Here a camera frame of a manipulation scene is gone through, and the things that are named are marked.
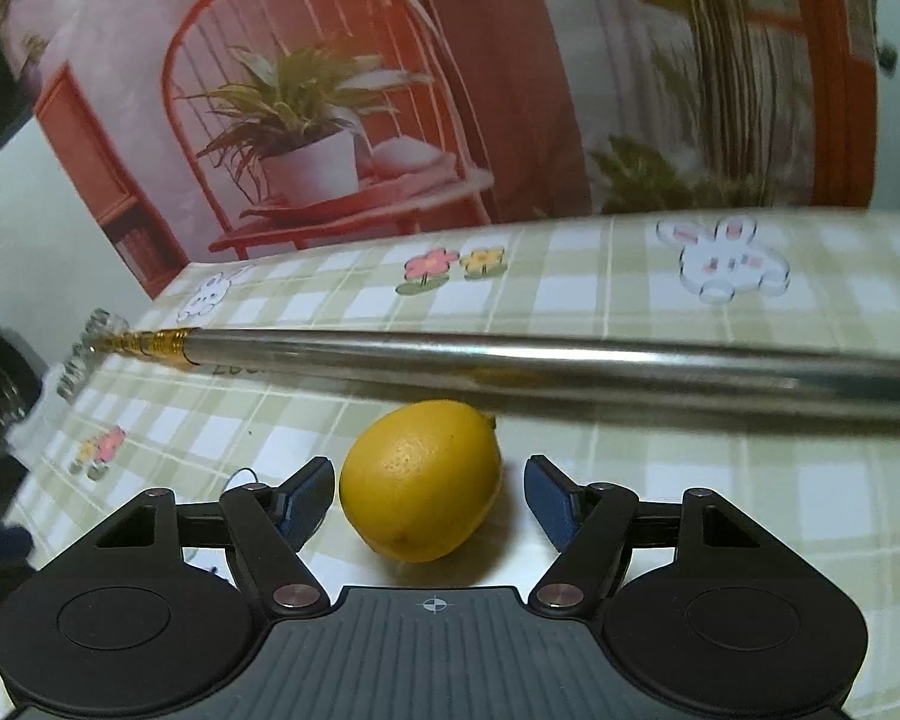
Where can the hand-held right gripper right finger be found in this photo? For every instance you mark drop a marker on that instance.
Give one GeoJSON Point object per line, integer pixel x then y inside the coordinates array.
{"type": "Point", "coordinates": [551, 502]}

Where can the silver metal pole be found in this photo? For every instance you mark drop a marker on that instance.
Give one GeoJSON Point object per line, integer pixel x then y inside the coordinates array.
{"type": "Point", "coordinates": [495, 360]}

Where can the white plastic box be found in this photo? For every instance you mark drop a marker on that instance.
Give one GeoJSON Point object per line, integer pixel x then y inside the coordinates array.
{"type": "Point", "coordinates": [37, 427]}

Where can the green checkered rabbit tablecloth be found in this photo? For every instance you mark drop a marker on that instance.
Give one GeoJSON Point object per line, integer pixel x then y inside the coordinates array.
{"type": "Point", "coordinates": [720, 450]}

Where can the wall poster with red chair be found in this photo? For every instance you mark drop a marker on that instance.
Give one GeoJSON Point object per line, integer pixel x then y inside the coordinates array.
{"type": "Point", "coordinates": [495, 52]}

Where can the clear plastic clip strip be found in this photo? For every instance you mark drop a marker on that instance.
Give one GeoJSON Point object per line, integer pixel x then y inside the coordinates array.
{"type": "Point", "coordinates": [86, 352]}

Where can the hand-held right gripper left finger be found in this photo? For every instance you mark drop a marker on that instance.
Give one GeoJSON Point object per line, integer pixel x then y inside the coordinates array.
{"type": "Point", "coordinates": [307, 502]}

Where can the yellow lemon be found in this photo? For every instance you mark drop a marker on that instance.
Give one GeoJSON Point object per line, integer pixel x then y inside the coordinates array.
{"type": "Point", "coordinates": [420, 480]}

